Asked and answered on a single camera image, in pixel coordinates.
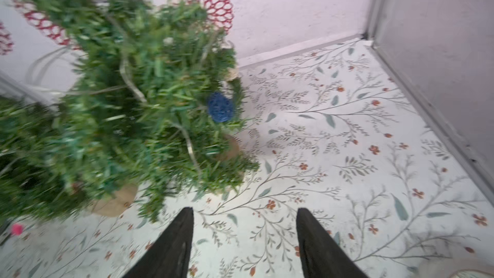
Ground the beige rattan ball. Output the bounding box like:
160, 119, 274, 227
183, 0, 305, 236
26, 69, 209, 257
225, 67, 239, 82

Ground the clear tape roll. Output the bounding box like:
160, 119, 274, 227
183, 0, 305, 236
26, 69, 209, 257
416, 256, 494, 278

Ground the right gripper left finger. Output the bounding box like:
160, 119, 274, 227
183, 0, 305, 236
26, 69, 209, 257
123, 207, 194, 278

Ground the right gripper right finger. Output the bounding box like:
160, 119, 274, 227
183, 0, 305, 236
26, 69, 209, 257
296, 208, 367, 278

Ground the colourful plush toy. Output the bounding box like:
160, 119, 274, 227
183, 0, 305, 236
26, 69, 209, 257
11, 223, 24, 236

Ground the blue rattan ball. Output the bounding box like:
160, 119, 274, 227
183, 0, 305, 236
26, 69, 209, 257
207, 92, 234, 123

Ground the green christmas tree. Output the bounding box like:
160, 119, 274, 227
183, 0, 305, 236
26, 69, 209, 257
0, 0, 140, 221
49, 0, 260, 223

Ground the clear string light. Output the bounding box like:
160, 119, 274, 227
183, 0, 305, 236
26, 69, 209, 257
22, 26, 240, 175

